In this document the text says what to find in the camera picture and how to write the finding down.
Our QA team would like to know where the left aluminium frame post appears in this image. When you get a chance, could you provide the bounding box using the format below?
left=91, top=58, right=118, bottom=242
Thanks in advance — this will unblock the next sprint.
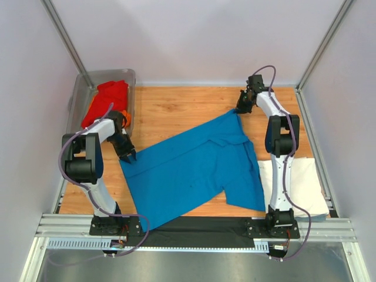
left=41, top=0, right=94, bottom=89

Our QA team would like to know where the folded white t shirt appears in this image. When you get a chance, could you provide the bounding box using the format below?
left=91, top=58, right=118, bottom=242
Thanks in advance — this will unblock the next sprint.
left=258, top=157, right=329, bottom=215

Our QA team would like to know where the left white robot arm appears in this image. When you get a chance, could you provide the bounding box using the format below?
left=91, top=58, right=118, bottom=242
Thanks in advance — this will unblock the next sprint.
left=58, top=110, right=136, bottom=236

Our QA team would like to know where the right aluminium frame post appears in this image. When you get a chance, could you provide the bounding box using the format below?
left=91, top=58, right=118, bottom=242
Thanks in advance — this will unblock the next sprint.
left=296, top=0, right=358, bottom=92

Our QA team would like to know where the red t shirt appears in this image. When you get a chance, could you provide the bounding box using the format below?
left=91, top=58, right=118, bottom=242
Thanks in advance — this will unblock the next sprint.
left=80, top=80, right=132, bottom=129

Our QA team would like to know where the purple cable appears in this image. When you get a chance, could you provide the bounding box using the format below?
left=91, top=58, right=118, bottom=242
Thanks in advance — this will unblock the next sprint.
left=252, top=65, right=312, bottom=263
left=58, top=102, right=151, bottom=259

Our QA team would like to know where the folded light blue t shirt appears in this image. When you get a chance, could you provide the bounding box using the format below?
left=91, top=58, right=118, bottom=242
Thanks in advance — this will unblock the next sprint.
left=295, top=214, right=328, bottom=222

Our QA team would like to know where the orange t shirt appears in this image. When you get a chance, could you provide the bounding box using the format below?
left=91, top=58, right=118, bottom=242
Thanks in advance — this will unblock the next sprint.
left=89, top=96, right=132, bottom=127

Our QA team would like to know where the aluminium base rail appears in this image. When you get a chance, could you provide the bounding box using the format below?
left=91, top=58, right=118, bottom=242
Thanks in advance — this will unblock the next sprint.
left=35, top=213, right=98, bottom=238

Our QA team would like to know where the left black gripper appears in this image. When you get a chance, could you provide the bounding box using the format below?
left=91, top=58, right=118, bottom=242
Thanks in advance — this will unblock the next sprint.
left=107, top=133, right=136, bottom=163

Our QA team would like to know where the aluminium frame post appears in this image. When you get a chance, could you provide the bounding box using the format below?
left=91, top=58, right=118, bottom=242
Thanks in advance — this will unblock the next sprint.
left=41, top=0, right=94, bottom=89
left=296, top=0, right=358, bottom=92

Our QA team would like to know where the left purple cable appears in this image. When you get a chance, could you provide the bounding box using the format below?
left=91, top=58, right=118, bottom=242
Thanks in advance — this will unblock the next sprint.
left=58, top=102, right=151, bottom=259

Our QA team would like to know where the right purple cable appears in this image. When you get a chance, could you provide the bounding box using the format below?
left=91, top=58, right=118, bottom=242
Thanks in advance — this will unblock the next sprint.
left=252, top=65, right=312, bottom=263

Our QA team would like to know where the clear plastic bin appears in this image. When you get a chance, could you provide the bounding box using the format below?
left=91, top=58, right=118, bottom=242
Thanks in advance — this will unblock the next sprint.
left=66, top=69, right=136, bottom=136

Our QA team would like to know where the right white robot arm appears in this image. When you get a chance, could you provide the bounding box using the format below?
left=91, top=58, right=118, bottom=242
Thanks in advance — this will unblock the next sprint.
left=236, top=74, right=300, bottom=240

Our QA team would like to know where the slotted grey cable duct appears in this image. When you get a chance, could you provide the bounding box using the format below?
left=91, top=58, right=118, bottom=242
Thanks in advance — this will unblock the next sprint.
left=46, top=238, right=125, bottom=250

